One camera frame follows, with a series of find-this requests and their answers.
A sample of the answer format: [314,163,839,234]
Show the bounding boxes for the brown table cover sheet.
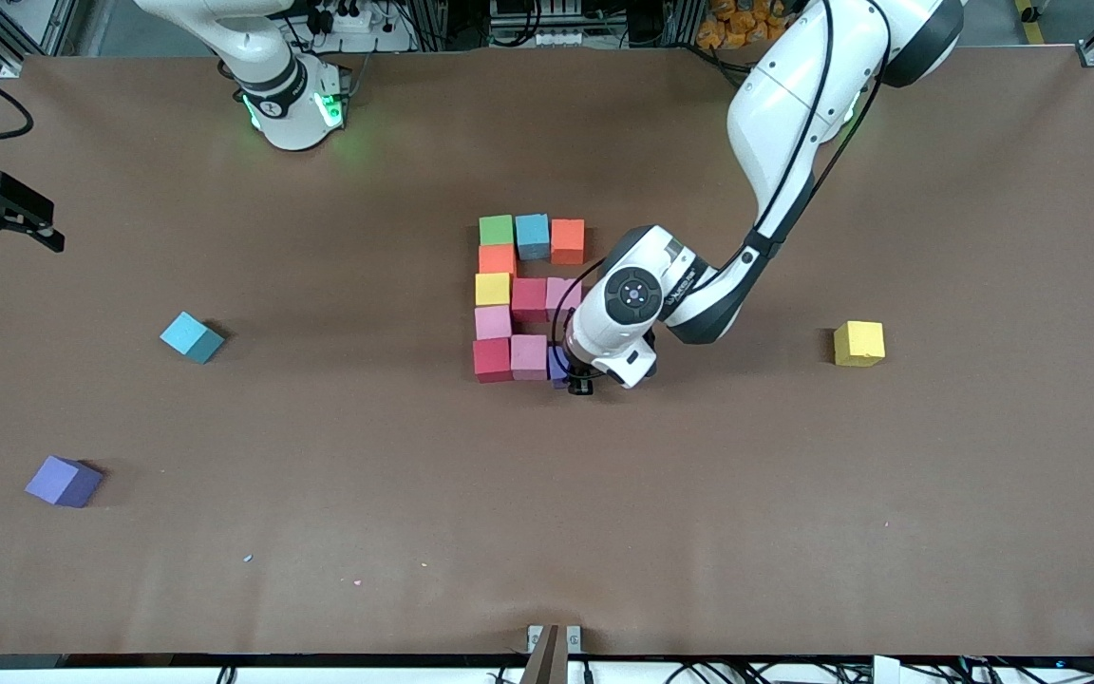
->
[0,46,1094,658]

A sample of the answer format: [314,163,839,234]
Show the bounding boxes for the pile of orange items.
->
[697,0,795,50]

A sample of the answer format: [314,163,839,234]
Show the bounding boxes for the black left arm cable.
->
[552,0,895,376]

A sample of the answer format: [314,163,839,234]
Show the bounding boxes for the metal bracket with wooden stick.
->
[520,623,584,684]

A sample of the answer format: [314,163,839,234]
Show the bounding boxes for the red foam cube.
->
[472,337,514,384]
[511,277,550,323]

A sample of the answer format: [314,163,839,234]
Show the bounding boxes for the teal foam cube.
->
[160,312,225,365]
[515,214,553,262]

